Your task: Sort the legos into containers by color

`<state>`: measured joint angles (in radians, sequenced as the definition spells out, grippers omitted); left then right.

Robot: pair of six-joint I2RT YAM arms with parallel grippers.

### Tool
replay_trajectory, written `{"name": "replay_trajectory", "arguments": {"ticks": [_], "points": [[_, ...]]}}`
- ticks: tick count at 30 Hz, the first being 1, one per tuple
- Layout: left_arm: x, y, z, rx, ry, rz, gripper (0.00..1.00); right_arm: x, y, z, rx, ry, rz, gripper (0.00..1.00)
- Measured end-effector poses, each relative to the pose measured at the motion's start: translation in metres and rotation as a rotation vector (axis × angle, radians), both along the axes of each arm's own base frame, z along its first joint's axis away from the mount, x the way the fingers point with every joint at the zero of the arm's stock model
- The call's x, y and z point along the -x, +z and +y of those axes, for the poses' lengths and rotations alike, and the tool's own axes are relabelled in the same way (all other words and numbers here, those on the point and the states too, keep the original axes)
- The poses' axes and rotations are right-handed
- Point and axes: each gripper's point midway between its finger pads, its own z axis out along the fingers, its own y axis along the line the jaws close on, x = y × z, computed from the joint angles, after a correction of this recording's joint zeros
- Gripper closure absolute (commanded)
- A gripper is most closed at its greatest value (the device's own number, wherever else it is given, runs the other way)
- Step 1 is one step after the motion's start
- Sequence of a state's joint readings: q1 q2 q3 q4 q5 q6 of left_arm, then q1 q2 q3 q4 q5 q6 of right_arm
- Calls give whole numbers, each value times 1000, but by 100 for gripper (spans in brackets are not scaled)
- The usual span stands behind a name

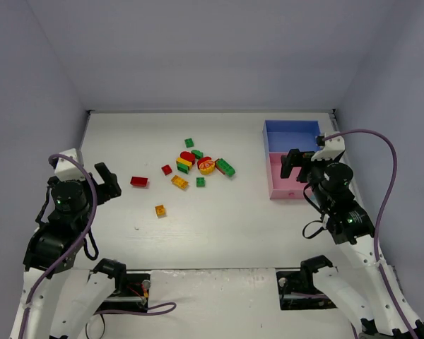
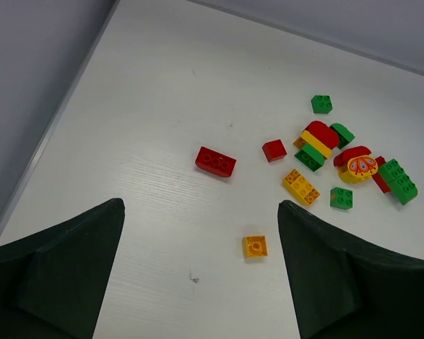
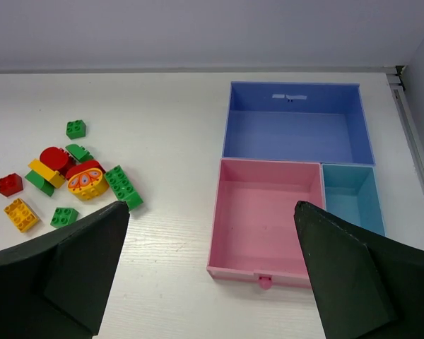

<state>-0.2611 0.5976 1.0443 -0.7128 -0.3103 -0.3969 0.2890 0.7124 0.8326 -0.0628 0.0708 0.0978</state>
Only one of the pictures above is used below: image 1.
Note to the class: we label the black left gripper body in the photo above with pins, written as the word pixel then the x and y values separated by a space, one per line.
pixel 106 188

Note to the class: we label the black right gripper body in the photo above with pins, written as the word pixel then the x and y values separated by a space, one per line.
pixel 297 162

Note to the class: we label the red long lego brick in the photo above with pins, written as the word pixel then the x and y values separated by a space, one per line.
pixel 139 182

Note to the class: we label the small red lego brick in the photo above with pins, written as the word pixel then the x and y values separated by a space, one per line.
pixel 166 169

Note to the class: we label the small yellow lego brick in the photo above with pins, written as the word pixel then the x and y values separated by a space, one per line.
pixel 160 211

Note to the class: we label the yellow long lego brick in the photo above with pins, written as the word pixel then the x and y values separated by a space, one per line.
pixel 179 182

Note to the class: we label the long green lego brick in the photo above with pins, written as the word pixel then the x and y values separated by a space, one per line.
pixel 224 167

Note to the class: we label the red yellow green stack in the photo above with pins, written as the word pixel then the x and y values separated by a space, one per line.
pixel 185 160

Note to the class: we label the small green lego brick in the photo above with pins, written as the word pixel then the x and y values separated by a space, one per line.
pixel 200 182

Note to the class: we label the green rounded lego piece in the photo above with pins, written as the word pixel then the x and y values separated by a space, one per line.
pixel 198 154

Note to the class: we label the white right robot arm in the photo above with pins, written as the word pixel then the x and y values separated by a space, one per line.
pixel 382 312

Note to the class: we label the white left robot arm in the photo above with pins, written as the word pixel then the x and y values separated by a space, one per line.
pixel 52 250

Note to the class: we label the blue pink compartment tray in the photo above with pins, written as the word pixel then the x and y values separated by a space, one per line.
pixel 288 144

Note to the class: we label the yellow butterfly lego piece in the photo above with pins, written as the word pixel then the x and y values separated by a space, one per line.
pixel 206 167

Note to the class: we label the red rounded lego piece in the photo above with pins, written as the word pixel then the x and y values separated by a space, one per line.
pixel 204 159

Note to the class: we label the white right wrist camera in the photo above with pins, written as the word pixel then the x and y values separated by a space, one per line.
pixel 331 147

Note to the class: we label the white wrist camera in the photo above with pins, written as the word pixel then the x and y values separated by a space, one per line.
pixel 331 147
pixel 65 170

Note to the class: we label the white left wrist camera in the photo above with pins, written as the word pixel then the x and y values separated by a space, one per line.
pixel 65 170

